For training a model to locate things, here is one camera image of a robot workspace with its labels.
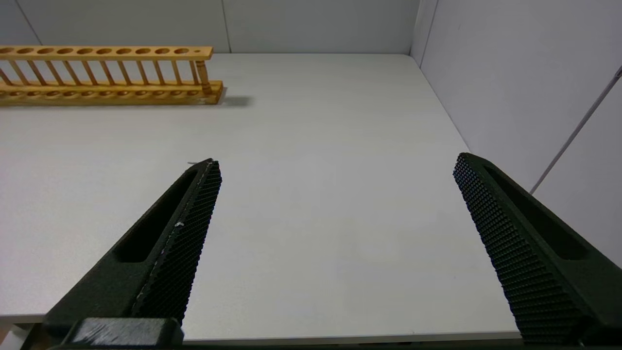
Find wooden test tube rack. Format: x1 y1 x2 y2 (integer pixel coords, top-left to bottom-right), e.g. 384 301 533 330
0 45 224 106

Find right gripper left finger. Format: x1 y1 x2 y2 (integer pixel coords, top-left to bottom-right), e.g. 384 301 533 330
29 158 223 348

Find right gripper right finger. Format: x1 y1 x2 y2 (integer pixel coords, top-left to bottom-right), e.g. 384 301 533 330
453 152 622 347

